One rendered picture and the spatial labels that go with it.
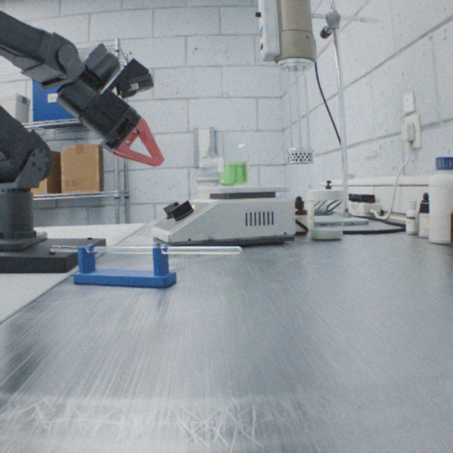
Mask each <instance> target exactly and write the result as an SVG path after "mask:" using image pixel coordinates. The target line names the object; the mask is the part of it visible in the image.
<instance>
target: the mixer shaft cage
mask: <svg viewBox="0 0 453 453"><path fill-rule="evenodd" d="M303 72H304V94H305V108H306V122H307V148H305V147H302V135H301V119H300V105H299V75H298V69H297V68H294V76H295V77H294V79H295V86H296V112H297V127H298V145H299V147H296V148H293V136H292V120H291V105H290V79H289V68H286V77H287V91H288V119H289V135H290V147H289V149H287V150H286V153H287V154H288V162H287V164H313V163H314V162H313V153H314V149H311V147H310V123H309V109H308V96H307V73H306V68H305V67H304V68H303Z"/></svg>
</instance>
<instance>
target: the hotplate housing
mask: <svg viewBox="0 0 453 453"><path fill-rule="evenodd" d="M193 201H194V202H207V203H210V204H209V205H207V206H206V207H204V208H203V209H201V210H200V211H198V212H197V213H195V214H194V215H192V216H191V217H189V218H188V219H186V220H185V221H183V222H182V223H181V224H179V225H177V226H176V227H174V228H173V229H171V230H170V231H168V230H165V229H161V228H158V227H155V226H154V225H153V227H154V228H153V229H151V235H152V236H154V237H153V241H154V242H155V243H158V244H160V245H162V244H167V245H168V247H215V246H236V245H246V244H256V243H284V242H286V241H294V236H293V235H294V234H296V219H295V200H292V197H276V192H260V193H210V198H209V199H194V200H193Z"/></svg>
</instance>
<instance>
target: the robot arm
mask: <svg viewBox="0 0 453 453"><path fill-rule="evenodd" d="M0 56H1V57H3V58H5V59H6V60H9V61H10V62H11V63H12V64H13V65H14V66H15V67H17V68H20V69H21V72H20V74H23V75H24V76H27V77H29V78H31V79H33V80H35V81H36V82H38V83H39V84H40V86H41V87H42V89H43V90H47V89H49V88H54V87H57V86H59V85H61V86H60V88H59V89H58V90H57V91H56V93H57V99H56V102H57V103H58V104H59V105H60V106H61V107H62V108H64V109H65V110H66V111H68V112H69V113H70V114H71V115H72V116H73V117H75V118H76V119H78V120H79V121H80V122H82V123H83V124H84V125H85V126H86V127H87V128H88V129H90V130H91V131H92V132H94V133H95V134H96V135H98V136H99V137H100V138H101V139H102V140H103V141H102V142H101V143H100V144H99V145H100V146H101V147H102V148H104V149H106V150H107V151H108V152H109V153H112V155H113V156H116V157H121V158H124V159H127V160H132V161H135V162H139V163H143V164H146V165H150V166H154V167H157V166H161V164H162V163H163V161H164V160H165V158H164V157H163V155H162V153H161V151H160V149H159V147H158V145H157V143H156V141H155V139H154V137H153V135H152V133H151V130H150V128H149V126H148V124H147V122H146V120H145V119H144V118H142V116H140V115H139V114H138V113H137V110H135V109H134V108H133V107H131V106H130V105H129V104H127V103H126V102H125V101H124V100H123V99H125V98H129V97H132V96H134V95H135V94H136V93H139V92H143V91H146V90H149V89H152V88H153V87H154V83H153V79H152V76H151V73H150V74H149V70H148V69H147V68H146V67H145V66H143V65H142V64H141V63H139V62H138V61H137V60H136V59H135V58H132V59H131V60H130V62H129V63H128V64H127V65H126V66H125V68H124V69H123V70H122V71H121V72H120V74H119V75H117V74H118V73H119V71H120V70H121V64H120V62H119V60H118V58H117V57H116V56H115V55H114V54H113V53H112V52H110V51H108V50H107V48H106V47H105V45H104V44H103V43H99V44H96V45H94V46H90V47H87V48H86V49H85V50H84V51H83V52H82V53H81V54H79V52H78V49H77V47H76V46H75V45H74V44H73V43H72V42H71V41H70V40H68V39H66V38H64V37H63V36H61V35H59V34H57V33H56V32H52V33H50V32H48V31H46V30H45V29H42V28H40V27H37V26H33V25H30V24H28V23H26V22H24V21H22V20H20V19H18V18H16V17H14V16H12V15H11V14H9V13H6V12H5V11H3V10H1V9H0ZM116 75H117V77H116V78H115V79H114V80H113V81H112V79H113V78H114V77H115V76H116ZM111 81H112V82H111ZM110 82H111V84H110V85H109V86H108V87H107V88H106V89H105V87H106V86H107V85H108V84H109V83H110ZM114 88H115V89H116V91H117V94H118V96H117V95H116V94H115V93H114V92H113V90H114ZM103 89H105V90H104V92H103V93H101V92H102V91H103ZM119 96H121V98H122V99H121V98H120V97H119ZM137 137H139V138H140V140H141V141H142V143H143V145H144V146H145V147H146V149H147V150H148V152H149V153H150V155H151V157H150V156H147V155H144V154H141V153H139V152H136V151H133V150H131V149H130V146H131V145H132V144H133V142H134V141H135V140H136V138H137ZM52 166H53V156H52V153H51V149H50V148H49V146H48V145H47V143H46V142H45V141H44V140H43V139H42V138H41V136H39V134H38V133H36V131H35V130H34V129H27V128H26V127H25V126H24V125H23V124H22V123H21V122H20V121H19V120H17V119H15V118H13V117H12V116H11V115H10V114H9V113H8V112H7V111H6V110H5V109H4V108H3V107H2V106H1V105H0V252H17V251H22V250H24V249H27V248H29V247H30V246H33V245H35V244H37V243H39V242H41V241H43V240H46V239H48V233H47V232H37V230H34V192H30V191H31V189H32V188H39V184H40V182H42V181H43V180H45V179H46V178H47V177H48V175H49V174H50V173H51V170H52Z"/></svg>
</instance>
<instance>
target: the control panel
mask: <svg viewBox="0 0 453 453"><path fill-rule="evenodd" d="M190 203H191V205H192V206H193V205H194V207H192V208H193V209H194V211H193V212H192V213H191V214H190V215H188V216H187V217H185V218H183V219H182V220H180V221H175V220H174V217H173V218H170V219H167V218H166V217H164V218H163V219H162V220H160V221H158V222H157V223H156V224H154V227H158V228H161V229H165V230H168V231H170V230H171V229H173V228H174V227H176V226H177V225H179V224H181V223H182V222H183V221H185V220H186V219H188V218H189V217H191V216H192V215H194V214H195V213H197V212H198V211H200V210H201V209H203V208H204V207H206V206H207V205H209V204H210V203H207V202H194V201H190Z"/></svg>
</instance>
